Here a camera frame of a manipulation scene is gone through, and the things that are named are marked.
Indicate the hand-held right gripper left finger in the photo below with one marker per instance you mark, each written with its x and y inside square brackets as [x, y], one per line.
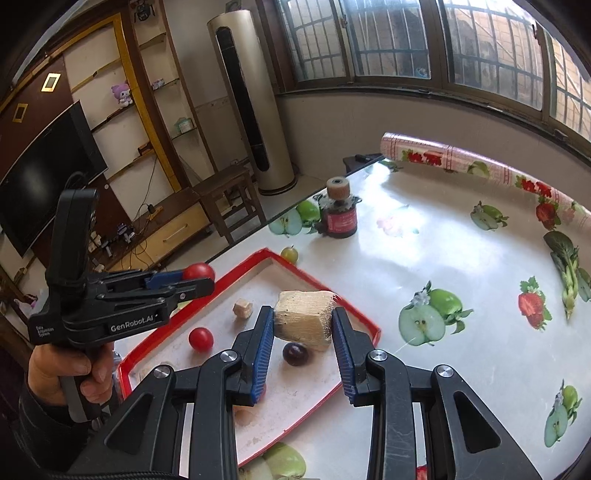
[263, 353]

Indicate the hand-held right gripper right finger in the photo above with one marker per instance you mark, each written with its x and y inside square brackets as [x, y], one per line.
[344, 357]

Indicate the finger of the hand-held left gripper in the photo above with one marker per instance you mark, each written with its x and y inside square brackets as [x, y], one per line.
[157, 279]
[194, 290]

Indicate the large red tomato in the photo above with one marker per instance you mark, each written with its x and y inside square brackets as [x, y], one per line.
[200, 271]

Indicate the red rimmed white tray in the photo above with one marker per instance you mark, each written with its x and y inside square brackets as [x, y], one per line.
[307, 392]

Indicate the sugarcane piece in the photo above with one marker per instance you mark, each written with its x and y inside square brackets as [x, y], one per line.
[304, 318]
[243, 308]

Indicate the person's left forearm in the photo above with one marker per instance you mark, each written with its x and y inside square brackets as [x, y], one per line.
[41, 431]

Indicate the person's left hand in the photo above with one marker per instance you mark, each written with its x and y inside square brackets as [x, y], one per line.
[55, 362]

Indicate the dark purple grape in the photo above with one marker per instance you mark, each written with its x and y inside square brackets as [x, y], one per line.
[295, 354]

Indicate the small red tomato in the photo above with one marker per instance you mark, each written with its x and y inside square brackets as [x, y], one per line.
[201, 338]

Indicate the wooden cabinet with yellow drawers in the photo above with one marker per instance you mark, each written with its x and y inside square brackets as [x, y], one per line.
[171, 230]

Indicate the fruit printed tablecloth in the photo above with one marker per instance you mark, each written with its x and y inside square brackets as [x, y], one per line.
[392, 286]

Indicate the green grape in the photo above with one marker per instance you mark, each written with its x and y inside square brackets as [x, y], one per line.
[289, 253]

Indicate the wooden stool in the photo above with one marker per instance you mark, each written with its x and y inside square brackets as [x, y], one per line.
[231, 184]

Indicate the black flat television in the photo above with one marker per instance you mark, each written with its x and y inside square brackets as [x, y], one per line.
[46, 175]

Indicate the black jar with red label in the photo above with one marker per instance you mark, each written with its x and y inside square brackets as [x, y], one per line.
[340, 222]

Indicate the green and white box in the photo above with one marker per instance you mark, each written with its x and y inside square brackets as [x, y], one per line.
[183, 124]

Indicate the brown tape roll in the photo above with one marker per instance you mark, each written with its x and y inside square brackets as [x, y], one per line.
[338, 188]

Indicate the purple plush toy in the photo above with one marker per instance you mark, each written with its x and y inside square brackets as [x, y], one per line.
[122, 94]

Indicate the tower air conditioner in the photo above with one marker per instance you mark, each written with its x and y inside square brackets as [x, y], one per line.
[251, 106]

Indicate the small dark wooden table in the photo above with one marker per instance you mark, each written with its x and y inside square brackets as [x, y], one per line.
[358, 164]

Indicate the flat black device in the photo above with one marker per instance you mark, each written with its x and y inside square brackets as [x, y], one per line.
[363, 157]

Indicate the barred window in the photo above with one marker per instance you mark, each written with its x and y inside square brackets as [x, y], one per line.
[438, 46]

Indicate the yellow square wall frame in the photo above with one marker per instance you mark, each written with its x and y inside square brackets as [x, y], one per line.
[19, 112]
[50, 82]

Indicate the wooden wall shelf unit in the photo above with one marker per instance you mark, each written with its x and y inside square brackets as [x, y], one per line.
[152, 60]

